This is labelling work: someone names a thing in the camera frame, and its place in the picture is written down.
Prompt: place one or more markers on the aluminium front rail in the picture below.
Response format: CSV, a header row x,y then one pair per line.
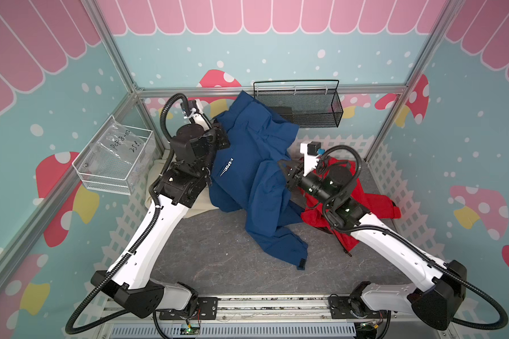
x,y
271,316

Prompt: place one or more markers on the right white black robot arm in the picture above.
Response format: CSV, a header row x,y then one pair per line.
x,y
437,288

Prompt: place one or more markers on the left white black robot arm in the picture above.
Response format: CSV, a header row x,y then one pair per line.
x,y
194,141

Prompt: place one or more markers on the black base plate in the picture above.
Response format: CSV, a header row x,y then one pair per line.
x,y
346,307
205,308

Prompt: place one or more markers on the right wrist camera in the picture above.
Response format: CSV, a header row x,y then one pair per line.
x,y
311,151

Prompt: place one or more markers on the black wire mesh basket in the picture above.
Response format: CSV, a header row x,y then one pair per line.
x,y
315,103

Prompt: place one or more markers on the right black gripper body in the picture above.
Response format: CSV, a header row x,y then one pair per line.
x,y
310,185

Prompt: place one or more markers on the red jacket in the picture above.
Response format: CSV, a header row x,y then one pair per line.
x,y
382,206

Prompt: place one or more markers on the black box in basket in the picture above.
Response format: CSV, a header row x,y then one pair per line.
x,y
286,113

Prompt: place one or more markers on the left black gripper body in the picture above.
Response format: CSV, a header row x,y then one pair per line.
x,y
217,141

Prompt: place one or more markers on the navy blue jacket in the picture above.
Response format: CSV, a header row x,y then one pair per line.
x,y
247,176

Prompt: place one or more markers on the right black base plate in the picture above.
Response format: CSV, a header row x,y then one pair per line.
x,y
346,307

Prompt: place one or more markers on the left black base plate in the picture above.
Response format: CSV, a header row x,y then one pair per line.
x,y
205,308

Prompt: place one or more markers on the white wire basket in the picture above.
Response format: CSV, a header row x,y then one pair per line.
x,y
141,167

